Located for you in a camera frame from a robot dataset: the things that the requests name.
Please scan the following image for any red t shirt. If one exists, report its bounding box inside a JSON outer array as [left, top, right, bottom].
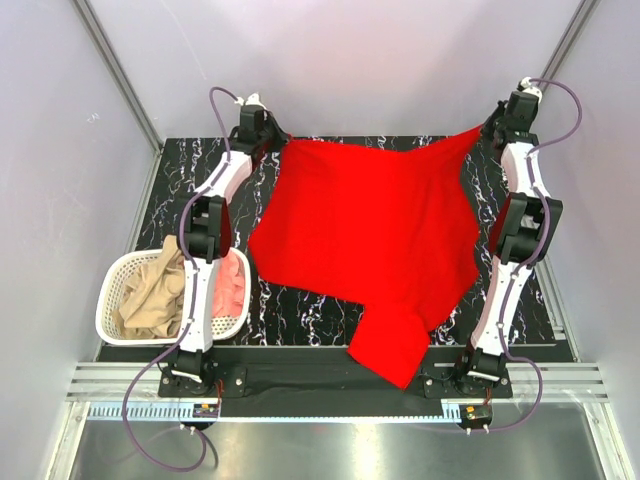
[[249, 128, 480, 389]]

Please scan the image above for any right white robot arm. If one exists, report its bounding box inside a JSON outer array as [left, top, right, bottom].
[[453, 86, 563, 396]]

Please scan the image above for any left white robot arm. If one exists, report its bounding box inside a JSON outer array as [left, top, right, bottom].
[[169, 93, 289, 387]]

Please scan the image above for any pink t shirt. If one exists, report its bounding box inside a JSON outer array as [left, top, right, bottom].
[[212, 252, 246, 318]]

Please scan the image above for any beige t shirt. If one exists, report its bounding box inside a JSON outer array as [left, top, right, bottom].
[[112, 235, 185, 340]]

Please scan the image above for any white plastic laundry basket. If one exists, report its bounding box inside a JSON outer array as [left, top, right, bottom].
[[95, 247, 251, 346]]

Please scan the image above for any left small electronics board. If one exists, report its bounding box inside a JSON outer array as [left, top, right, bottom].
[[192, 403, 220, 418]]

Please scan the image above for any small electronics board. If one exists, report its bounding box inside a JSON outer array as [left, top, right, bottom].
[[461, 404, 493, 424], [192, 403, 220, 418]]

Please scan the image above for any right small electronics board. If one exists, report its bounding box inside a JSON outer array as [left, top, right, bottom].
[[461, 404, 493, 424]]

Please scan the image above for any right aluminium frame post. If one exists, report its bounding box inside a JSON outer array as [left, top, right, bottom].
[[502, 0, 601, 151]]

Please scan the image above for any aluminium frame post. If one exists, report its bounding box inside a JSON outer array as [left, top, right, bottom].
[[502, 0, 601, 151], [70, 0, 164, 154]]

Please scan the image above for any left aluminium frame post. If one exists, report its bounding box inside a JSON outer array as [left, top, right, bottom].
[[70, 0, 164, 154]]

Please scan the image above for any front aluminium rail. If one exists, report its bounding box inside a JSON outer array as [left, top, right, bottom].
[[66, 363, 608, 424]]

